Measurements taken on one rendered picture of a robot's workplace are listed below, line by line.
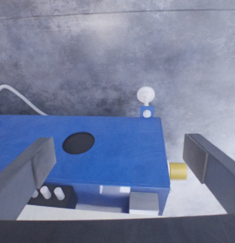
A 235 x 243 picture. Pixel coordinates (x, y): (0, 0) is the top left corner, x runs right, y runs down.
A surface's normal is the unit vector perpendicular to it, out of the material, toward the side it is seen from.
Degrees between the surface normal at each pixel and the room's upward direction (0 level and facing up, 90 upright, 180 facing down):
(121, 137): 90
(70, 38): 0
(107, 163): 90
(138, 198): 90
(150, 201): 90
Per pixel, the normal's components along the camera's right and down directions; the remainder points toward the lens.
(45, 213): -0.05, -0.76
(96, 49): -0.09, 0.65
